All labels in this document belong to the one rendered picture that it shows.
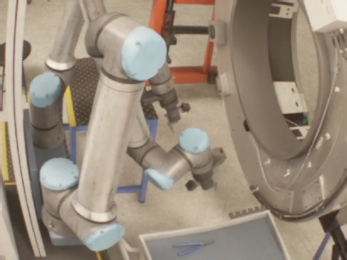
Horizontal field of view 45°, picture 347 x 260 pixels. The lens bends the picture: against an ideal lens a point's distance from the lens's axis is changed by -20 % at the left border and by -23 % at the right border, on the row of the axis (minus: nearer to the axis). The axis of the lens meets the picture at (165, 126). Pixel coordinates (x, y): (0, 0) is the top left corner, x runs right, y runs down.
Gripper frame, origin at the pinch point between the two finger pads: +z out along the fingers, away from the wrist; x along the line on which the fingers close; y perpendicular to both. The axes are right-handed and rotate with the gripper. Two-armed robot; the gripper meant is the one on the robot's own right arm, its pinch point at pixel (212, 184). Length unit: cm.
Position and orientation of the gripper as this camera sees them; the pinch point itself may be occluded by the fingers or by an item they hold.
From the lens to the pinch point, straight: 194.5
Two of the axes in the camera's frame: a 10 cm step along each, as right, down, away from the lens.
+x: 4.3, 7.1, -5.6
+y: -8.8, 4.6, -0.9
